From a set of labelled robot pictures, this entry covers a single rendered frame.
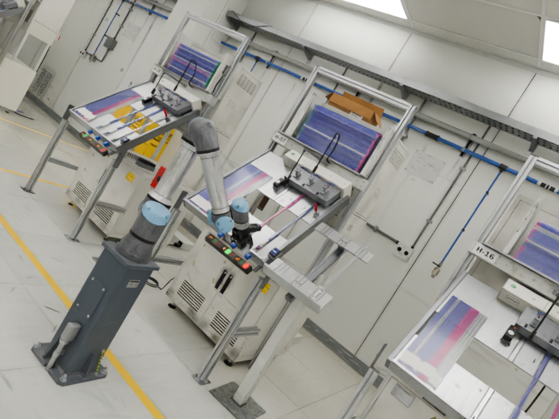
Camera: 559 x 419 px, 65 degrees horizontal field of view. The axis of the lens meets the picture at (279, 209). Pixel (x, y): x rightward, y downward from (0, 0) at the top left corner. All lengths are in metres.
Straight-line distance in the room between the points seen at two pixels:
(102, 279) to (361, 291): 2.69
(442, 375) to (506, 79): 2.94
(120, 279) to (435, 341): 1.37
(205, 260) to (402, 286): 1.87
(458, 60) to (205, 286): 3.05
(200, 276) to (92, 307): 1.09
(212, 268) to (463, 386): 1.58
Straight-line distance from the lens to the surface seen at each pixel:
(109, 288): 1.89
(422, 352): 2.09
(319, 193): 2.57
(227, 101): 3.67
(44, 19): 6.36
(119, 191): 3.57
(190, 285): 2.95
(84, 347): 2.01
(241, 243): 2.14
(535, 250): 2.42
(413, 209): 4.08
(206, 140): 1.80
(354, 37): 4.96
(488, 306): 2.38
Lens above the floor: 1.18
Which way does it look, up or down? 5 degrees down
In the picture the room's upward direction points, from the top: 31 degrees clockwise
